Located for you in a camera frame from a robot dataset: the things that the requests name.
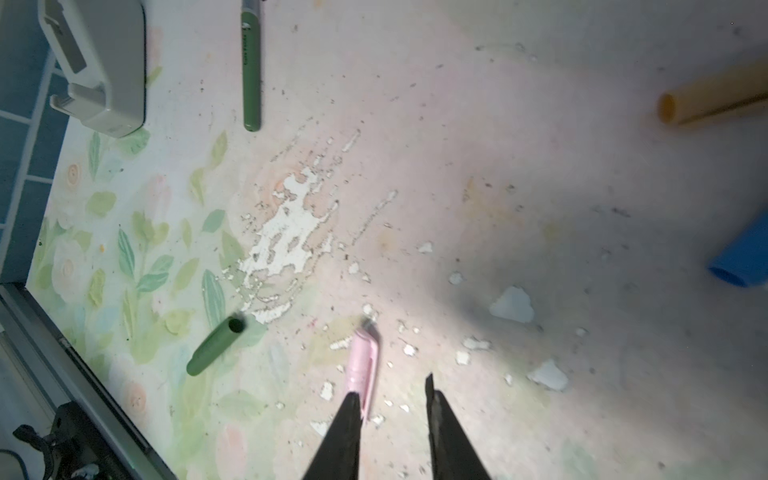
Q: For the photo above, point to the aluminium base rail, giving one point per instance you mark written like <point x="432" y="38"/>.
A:
<point x="56" y="375"/>

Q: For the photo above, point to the blue pen cap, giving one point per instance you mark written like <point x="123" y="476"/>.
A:
<point x="743" y="263"/>

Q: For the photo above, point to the grey stapler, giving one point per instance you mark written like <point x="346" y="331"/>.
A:
<point x="100" y="47"/>

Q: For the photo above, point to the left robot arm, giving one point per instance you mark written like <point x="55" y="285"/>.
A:
<point x="74" y="447"/>

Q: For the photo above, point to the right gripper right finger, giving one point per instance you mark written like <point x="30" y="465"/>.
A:
<point x="452" y="454"/>

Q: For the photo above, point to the green pen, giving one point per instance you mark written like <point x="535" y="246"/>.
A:
<point x="251" y="65"/>

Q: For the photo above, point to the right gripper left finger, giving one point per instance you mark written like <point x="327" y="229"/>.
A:
<point x="338" y="454"/>

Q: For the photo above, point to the green pen cap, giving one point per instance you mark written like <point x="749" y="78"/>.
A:
<point x="215" y="344"/>

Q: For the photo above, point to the pink pen cap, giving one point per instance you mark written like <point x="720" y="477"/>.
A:
<point x="362" y="367"/>

